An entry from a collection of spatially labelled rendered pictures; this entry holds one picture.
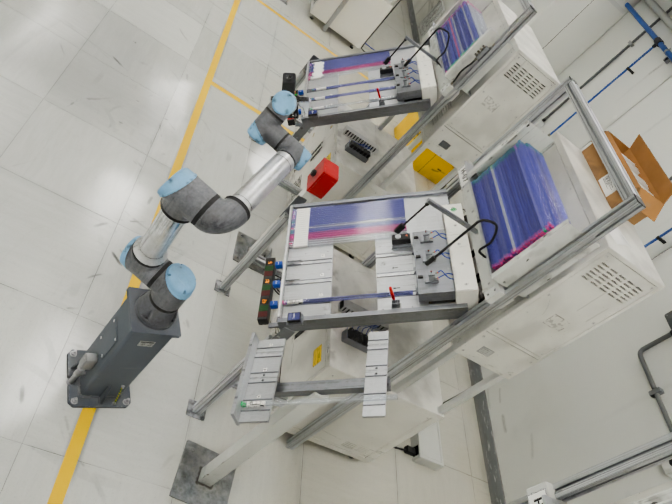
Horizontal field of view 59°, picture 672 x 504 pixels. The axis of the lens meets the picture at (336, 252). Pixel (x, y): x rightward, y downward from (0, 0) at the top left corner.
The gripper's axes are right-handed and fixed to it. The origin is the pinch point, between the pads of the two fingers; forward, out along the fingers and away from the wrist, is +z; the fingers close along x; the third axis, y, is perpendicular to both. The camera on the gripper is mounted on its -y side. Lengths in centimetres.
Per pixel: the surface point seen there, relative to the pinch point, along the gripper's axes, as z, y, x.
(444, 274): -19, 62, 59
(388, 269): -2, 65, 40
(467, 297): -25, 69, 66
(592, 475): -99, 92, 83
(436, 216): 21, 47, 62
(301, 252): 15, 63, 4
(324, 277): 0, 70, 14
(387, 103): 106, -1, 46
